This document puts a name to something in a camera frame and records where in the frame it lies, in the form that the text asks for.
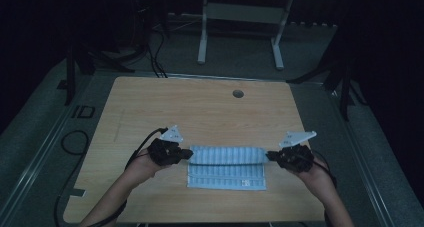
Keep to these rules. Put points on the blue striped towel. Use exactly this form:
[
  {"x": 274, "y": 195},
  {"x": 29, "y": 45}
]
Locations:
[{"x": 226, "y": 168}]

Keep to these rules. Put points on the person's right hand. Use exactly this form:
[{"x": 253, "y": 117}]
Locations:
[{"x": 313, "y": 175}]

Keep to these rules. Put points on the white metal stand frame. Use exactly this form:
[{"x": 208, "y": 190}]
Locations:
[{"x": 240, "y": 13}]

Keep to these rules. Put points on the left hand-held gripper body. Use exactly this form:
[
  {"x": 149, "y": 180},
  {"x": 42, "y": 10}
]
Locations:
[{"x": 165, "y": 152}]

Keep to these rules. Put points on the black tripod stand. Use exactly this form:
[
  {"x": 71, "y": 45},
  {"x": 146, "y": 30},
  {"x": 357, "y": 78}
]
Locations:
[
  {"x": 71, "y": 73},
  {"x": 345, "y": 87}
]

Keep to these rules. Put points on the dark equipment rack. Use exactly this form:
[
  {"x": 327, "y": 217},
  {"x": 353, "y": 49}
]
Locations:
[{"x": 141, "y": 17}]

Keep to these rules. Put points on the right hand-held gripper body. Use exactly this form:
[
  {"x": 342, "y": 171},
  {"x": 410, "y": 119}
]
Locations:
[{"x": 295, "y": 157}]

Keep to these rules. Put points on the person's left hand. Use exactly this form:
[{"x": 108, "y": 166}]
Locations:
[{"x": 145, "y": 165}]

